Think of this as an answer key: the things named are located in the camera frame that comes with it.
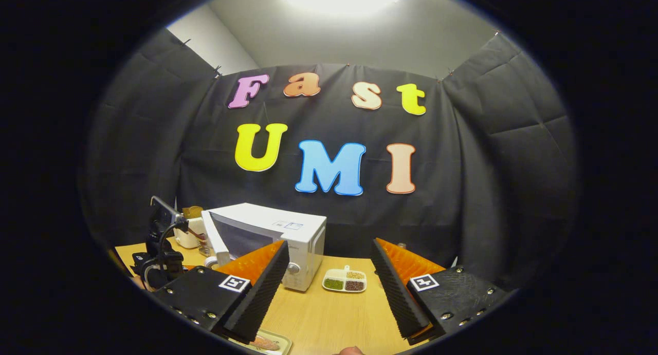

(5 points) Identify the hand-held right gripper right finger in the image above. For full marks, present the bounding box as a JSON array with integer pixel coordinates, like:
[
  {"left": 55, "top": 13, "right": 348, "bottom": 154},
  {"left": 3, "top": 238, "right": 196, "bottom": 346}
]
[{"left": 371, "top": 238, "right": 507, "bottom": 345}]

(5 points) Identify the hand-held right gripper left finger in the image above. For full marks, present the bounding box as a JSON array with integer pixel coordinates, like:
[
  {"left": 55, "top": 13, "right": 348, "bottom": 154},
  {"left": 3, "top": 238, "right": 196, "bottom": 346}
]
[{"left": 152, "top": 240, "right": 290, "bottom": 344}]

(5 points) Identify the sugar-coated round bread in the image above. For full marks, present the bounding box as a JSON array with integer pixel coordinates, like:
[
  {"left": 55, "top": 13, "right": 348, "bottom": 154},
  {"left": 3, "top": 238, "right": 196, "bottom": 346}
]
[{"left": 249, "top": 336, "right": 281, "bottom": 351}]

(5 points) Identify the white microwave oven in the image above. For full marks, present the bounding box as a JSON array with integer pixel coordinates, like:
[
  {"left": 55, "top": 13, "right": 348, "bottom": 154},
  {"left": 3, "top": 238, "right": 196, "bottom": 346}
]
[{"left": 200, "top": 203, "right": 327, "bottom": 292}]

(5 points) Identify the white toaster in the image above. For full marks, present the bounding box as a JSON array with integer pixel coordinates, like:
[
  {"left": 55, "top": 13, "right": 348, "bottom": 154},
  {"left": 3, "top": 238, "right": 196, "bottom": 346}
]
[{"left": 173, "top": 217, "right": 207, "bottom": 249}]

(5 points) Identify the white patterned plate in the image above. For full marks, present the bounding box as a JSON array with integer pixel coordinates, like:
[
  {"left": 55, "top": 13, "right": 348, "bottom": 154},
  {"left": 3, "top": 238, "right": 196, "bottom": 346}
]
[{"left": 229, "top": 328, "right": 293, "bottom": 355}]

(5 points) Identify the divided white dish of beans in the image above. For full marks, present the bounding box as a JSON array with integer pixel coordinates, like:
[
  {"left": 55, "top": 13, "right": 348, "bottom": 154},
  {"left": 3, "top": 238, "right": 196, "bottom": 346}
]
[{"left": 322, "top": 266, "right": 367, "bottom": 293}]

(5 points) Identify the black backdrop cloth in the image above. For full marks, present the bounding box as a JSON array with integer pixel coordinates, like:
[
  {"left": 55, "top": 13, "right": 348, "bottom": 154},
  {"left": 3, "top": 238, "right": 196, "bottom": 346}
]
[{"left": 82, "top": 29, "right": 579, "bottom": 294}]

